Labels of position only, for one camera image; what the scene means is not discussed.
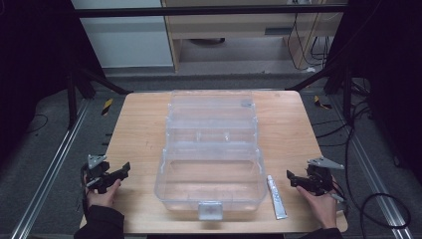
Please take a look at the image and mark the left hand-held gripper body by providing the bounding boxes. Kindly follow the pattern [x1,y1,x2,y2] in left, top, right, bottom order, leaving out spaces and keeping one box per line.
[81,153,117,194]

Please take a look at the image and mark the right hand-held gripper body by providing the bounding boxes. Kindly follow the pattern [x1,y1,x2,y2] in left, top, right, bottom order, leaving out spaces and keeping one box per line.
[304,156,346,202]

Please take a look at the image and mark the silver ointment tube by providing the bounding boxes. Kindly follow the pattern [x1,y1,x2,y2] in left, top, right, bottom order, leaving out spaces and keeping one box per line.
[267,174,289,221]

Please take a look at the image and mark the clear plastic storage box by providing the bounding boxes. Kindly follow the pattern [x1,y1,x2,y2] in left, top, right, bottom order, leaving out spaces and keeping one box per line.
[153,89,269,221]

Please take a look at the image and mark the person's left hand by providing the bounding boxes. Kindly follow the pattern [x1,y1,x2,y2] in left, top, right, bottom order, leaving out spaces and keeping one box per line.
[85,174,122,209]

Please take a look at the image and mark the person's right hand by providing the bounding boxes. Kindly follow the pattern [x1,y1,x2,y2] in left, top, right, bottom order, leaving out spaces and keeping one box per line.
[296,176,338,230]

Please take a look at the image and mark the yellow black striped tape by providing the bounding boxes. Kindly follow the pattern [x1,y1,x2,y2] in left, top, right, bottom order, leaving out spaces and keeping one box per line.
[101,98,114,117]
[314,95,333,111]

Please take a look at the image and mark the black metal stand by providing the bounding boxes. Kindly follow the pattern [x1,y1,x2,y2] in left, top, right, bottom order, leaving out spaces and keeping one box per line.
[285,56,354,124]
[65,59,133,130]

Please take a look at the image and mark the white cabinet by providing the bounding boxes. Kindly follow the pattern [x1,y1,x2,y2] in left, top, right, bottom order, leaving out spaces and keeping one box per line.
[71,0,175,70]

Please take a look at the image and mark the wooden desk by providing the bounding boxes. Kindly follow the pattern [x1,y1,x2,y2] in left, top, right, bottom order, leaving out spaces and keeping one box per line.
[160,0,348,72]

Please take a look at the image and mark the black crossbar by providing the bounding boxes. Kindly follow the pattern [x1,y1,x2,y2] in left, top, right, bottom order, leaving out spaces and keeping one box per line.
[73,3,349,19]

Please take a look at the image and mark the black cable on floor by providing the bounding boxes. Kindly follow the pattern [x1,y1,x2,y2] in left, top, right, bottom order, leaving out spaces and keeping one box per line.
[310,79,412,239]

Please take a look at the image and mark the aluminium floor rail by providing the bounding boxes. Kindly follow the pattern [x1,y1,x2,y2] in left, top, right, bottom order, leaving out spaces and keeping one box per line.
[329,96,414,239]
[9,99,92,239]

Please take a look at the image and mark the thin black cable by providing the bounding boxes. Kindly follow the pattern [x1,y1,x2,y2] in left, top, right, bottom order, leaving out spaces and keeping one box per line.
[25,114,50,135]

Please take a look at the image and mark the hanging black cables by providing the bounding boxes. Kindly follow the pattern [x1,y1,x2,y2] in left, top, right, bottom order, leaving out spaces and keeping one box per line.
[286,13,334,72]

